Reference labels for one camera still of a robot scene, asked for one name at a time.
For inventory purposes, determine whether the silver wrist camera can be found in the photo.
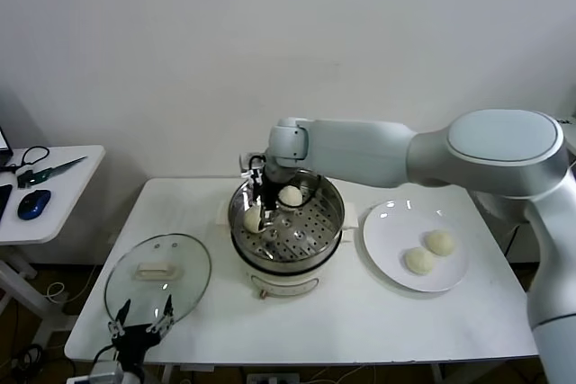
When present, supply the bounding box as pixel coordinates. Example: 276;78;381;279
238;152;266;179
88;360;125;384

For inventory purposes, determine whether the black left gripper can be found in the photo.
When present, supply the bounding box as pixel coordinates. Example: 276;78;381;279
107;294;176;366

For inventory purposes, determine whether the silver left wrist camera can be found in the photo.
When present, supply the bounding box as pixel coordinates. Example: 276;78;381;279
88;360;125;384

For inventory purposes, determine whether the stainless steel steamer basket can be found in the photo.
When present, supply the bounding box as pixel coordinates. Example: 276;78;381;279
227;167;347;268

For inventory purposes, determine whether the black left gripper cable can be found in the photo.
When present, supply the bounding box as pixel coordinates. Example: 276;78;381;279
92;342;116;365

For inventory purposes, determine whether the green black pointed tool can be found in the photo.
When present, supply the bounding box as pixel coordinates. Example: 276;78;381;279
17;156;88;190

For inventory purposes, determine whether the white electric cooker pot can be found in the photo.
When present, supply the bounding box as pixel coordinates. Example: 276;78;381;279
214;200;360;300

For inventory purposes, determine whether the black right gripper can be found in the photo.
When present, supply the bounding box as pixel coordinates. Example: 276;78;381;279
246;167;290;232

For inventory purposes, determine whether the glass lid with cream handle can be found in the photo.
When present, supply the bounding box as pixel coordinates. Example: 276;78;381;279
103;233;212;329

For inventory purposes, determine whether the black keyboard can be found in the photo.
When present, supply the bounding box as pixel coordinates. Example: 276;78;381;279
0;184;14;223

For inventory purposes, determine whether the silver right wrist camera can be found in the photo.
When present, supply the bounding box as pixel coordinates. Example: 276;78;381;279
238;152;266;179

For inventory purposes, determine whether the white side table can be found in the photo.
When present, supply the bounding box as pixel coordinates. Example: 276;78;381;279
0;145;107;349

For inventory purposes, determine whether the blue black computer mouse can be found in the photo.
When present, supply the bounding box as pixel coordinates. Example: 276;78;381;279
17;190;52;221

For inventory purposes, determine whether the white round plate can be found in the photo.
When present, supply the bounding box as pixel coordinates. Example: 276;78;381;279
362;199;471;293

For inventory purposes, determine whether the white steamed baozi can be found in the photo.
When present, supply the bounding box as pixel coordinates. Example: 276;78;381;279
402;246;437;275
277;184;303;210
423;229;456;256
243;208;265;234

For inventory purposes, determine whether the white power strip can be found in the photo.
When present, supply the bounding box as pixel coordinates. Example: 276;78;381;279
246;373;301;384

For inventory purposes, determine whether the black looped cable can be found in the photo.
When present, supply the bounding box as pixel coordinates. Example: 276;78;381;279
0;146;50;174

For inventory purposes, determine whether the white coiled floor cable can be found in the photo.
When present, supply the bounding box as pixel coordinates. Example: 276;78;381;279
44;282;68;304

